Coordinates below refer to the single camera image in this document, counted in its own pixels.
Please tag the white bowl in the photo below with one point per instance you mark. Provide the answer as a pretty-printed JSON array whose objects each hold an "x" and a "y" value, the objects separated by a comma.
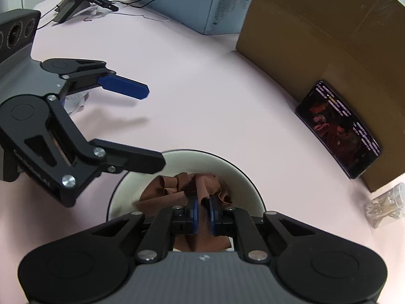
[{"x": 227, "y": 174}]

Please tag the white printed carton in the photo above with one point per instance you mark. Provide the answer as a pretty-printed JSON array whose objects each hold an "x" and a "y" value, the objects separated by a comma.
[{"x": 196, "y": 6}]

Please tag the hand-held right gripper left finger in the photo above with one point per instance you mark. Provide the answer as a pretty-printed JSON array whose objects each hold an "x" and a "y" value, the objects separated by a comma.
[{"x": 194, "y": 216}]

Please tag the white crumpled tissue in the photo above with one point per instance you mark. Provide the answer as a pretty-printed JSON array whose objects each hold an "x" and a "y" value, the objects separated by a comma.
[{"x": 77, "y": 101}]

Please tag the brown cardboard box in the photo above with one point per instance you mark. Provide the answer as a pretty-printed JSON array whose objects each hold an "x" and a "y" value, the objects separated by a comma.
[{"x": 316, "y": 38}]

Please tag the brown cloth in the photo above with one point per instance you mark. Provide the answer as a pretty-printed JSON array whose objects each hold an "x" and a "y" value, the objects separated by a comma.
[{"x": 164, "y": 193}]

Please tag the black smartphone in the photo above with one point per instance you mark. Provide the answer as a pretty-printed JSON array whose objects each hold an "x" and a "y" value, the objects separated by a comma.
[{"x": 341, "y": 129}]

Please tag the clear cotton swab box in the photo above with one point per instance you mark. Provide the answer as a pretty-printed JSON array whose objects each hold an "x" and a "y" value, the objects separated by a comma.
[{"x": 386, "y": 207}]

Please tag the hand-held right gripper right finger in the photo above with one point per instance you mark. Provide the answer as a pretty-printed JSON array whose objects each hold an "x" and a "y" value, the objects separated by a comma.
[{"x": 211, "y": 216}]

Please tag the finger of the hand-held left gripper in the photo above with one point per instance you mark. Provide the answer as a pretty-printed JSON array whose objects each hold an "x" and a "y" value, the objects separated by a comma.
[
  {"x": 136, "y": 160},
  {"x": 126, "y": 88}
]

